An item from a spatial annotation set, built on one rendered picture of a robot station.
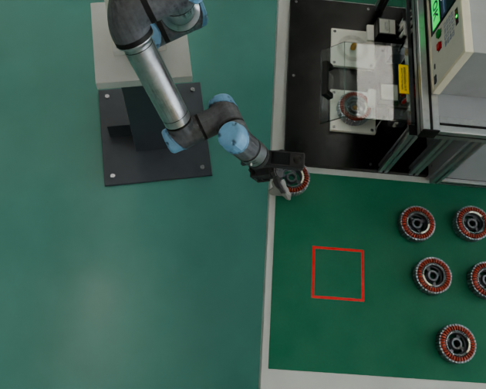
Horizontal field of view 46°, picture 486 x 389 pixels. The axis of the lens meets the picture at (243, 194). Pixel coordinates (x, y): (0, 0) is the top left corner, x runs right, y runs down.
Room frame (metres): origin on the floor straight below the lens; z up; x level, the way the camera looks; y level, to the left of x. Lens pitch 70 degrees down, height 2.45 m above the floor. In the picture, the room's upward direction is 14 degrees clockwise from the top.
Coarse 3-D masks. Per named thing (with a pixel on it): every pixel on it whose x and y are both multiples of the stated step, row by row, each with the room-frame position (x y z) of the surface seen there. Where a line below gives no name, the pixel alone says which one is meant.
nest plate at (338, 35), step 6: (336, 30) 1.27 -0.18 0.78; (342, 30) 1.28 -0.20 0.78; (348, 30) 1.29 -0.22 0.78; (354, 30) 1.29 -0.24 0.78; (336, 36) 1.25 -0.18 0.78; (342, 36) 1.25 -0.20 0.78; (348, 36) 1.26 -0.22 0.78; (354, 36) 1.27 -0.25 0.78; (360, 36) 1.27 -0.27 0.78; (336, 42) 1.22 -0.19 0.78; (360, 42) 1.25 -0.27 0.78; (366, 42) 1.25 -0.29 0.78; (372, 42) 1.26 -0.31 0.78
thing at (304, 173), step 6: (288, 174) 0.69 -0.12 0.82; (294, 174) 0.69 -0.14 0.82; (300, 174) 0.70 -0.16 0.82; (306, 174) 0.70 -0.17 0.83; (288, 180) 0.67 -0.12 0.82; (294, 180) 0.67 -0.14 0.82; (300, 180) 0.68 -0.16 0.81; (306, 180) 0.68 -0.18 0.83; (288, 186) 0.65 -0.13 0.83; (294, 186) 0.65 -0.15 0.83; (300, 186) 0.65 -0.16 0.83; (306, 186) 0.66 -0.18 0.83; (294, 192) 0.63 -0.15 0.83; (300, 192) 0.64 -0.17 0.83
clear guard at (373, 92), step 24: (336, 48) 1.01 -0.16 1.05; (360, 48) 1.02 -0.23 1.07; (384, 48) 1.04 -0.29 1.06; (408, 48) 1.06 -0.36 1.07; (336, 72) 0.93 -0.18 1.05; (360, 72) 0.94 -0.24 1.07; (384, 72) 0.96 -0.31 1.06; (336, 96) 0.86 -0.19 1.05; (360, 96) 0.86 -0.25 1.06; (384, 96) 0.88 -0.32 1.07; (408, 96) 0.90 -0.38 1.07; (384, 120) 0.81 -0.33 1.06; (408, 120) 0.83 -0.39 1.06
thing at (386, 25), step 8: (376, 24) 1.24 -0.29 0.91; (384, 24) 1.24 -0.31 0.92; (392, 24) 1.24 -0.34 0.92; (368, 32) 1.22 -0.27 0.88; (376, 32) 1.21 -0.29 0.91; (384, 32) 1.20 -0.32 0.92; (392, 32) 1.21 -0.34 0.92; (400, 32) 1.24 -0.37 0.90; (368, 40) 1.19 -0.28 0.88; (376, 40) 1.19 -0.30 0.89; (384, 40) 1.20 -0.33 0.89; (392, 40) 1.20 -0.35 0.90; (400, 40) 1.21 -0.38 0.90
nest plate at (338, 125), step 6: (336, 120) 0.93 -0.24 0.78; (342, 120) 0.93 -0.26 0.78; (372, 120) 0.96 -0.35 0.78; (330, 126) 0.91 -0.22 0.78; (336, 126) 0.91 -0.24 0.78; (342, 126) 0.92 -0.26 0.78; (348, 126) 0.92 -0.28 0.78; (354, 126) 0.93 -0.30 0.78; (360, 126) 0.93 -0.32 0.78; (366, 126) 0.94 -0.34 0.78; (372, 126) 0.94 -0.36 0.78; (348, 132) 0.90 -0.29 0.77; (354, 132) 0.91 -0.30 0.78; (360, 132) 0.91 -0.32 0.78; (366, 132) 0.92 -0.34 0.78; (372, 132) 0.92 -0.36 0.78
